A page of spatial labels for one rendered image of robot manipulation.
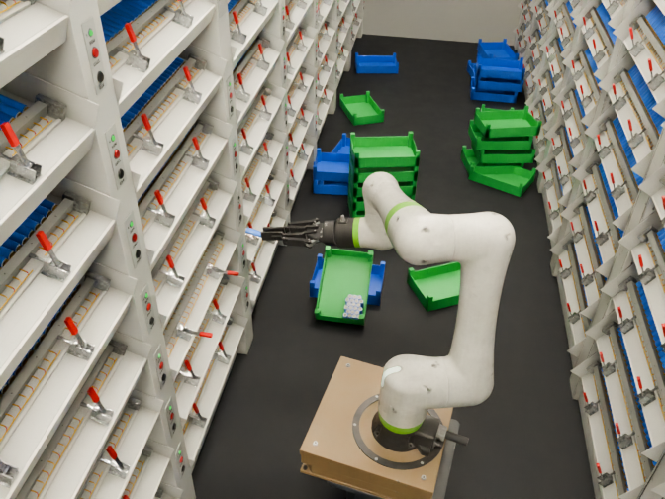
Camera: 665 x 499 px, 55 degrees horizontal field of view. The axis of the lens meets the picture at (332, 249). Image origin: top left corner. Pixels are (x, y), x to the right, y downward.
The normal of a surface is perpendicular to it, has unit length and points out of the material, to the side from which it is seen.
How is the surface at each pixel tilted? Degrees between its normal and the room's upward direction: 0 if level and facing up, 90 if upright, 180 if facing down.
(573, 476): 0
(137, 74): 21
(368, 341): 0
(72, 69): 90
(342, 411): 2
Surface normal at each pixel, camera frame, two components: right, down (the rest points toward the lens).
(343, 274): -0.06, -0.42
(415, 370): 0.07, -0.74
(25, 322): 0.37, -0.69
